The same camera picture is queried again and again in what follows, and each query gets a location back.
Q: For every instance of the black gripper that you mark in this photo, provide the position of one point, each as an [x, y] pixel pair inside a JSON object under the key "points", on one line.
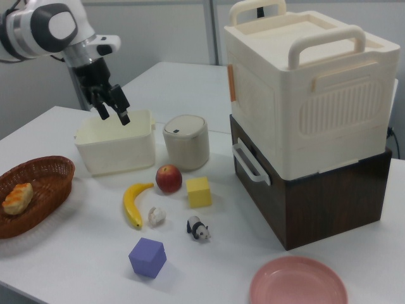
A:
{"points": [[96, 79]]}

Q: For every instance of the bread with orange topping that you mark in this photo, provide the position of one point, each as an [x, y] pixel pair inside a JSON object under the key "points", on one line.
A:
{"points": [[18, 199]]}

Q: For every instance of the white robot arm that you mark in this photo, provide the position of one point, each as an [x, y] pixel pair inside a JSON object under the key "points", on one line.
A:
{"points": [[41, 28]]}

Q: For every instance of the brown wicker basket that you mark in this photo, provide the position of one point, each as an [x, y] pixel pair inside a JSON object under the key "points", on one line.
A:
{"points": [[50, 180]]}

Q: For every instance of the cream plastic tub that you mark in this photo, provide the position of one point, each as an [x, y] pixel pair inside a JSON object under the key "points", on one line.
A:
{"points": [[117, 152]]}

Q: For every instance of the small cream trash can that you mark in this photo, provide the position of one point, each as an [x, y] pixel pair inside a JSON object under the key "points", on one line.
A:
{"points": [[186, 145]]}

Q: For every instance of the red apple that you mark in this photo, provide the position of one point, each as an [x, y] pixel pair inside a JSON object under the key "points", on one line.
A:
{"points": [[169, 179]]}

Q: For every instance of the yellow banana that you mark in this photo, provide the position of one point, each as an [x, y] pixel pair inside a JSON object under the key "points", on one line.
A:
{"points": [[130, 202]]}

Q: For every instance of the white garlic bulb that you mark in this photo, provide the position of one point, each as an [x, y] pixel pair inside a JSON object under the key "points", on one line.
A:
{"points": [[156, 217]]}

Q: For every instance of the yellow cube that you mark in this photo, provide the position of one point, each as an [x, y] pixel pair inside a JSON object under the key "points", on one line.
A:
{"points": [[198, 193]]}

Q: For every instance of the panda toy figure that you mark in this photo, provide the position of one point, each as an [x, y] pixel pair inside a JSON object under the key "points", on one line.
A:
{"points": [[197, 228]]}

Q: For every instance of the purple cube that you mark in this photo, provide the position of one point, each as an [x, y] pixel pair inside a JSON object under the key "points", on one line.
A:
{"points": [[147, 258]]}

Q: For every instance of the dark wooden drawer box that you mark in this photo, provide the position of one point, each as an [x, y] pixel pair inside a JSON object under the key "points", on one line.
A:
{"points": [[332, 209]]}

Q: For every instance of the pink plate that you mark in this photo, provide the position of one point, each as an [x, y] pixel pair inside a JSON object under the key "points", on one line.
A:
{"points": [[297, 282]]}

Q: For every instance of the slanted grey partition post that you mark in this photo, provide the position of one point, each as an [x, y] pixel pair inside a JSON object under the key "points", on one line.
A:
{"points": [[79, 92]]}

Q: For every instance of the upright grey partition post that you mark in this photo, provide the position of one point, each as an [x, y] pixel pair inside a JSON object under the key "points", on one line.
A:
{"points": [[214, 31]]}

